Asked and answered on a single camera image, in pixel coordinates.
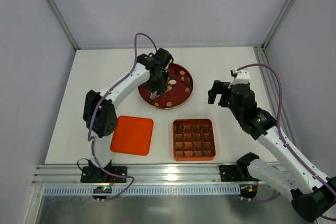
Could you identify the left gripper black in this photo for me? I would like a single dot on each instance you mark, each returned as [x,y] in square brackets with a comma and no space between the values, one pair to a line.
[155,85]

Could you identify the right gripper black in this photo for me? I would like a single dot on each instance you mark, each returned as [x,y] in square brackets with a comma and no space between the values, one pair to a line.
[221,95]

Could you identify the white oval chocolate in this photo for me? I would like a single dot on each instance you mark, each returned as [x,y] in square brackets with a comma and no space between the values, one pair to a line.
[172,82]

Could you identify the metal tweezers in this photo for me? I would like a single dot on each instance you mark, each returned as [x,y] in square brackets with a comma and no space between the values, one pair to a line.
[154,95]

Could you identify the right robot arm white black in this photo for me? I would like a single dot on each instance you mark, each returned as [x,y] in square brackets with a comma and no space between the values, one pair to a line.
[310,191]

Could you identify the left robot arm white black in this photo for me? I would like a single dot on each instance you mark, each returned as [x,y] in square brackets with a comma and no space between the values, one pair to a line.
[100,107]

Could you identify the orange chocolate box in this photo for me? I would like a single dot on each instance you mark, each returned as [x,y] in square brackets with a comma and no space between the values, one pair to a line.
[193,140]

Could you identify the round dark red tray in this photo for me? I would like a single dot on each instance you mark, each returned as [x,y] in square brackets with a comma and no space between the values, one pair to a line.
[173,93]

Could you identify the orange box lid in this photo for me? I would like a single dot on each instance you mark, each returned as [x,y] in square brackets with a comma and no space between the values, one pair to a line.
[132,136]

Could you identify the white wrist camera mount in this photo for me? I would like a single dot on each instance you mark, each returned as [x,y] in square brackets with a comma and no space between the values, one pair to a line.
[240,77]

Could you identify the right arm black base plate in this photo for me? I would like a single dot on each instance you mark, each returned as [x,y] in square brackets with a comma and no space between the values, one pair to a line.
[235,173]

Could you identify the slotted cable duct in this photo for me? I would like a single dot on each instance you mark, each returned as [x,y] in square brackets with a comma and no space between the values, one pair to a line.
[144,190]

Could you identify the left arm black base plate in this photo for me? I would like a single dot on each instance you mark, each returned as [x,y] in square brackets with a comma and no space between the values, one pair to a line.
[93,174]

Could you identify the aluminium front rail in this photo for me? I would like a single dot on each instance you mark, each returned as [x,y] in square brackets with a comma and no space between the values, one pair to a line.
[63,174]

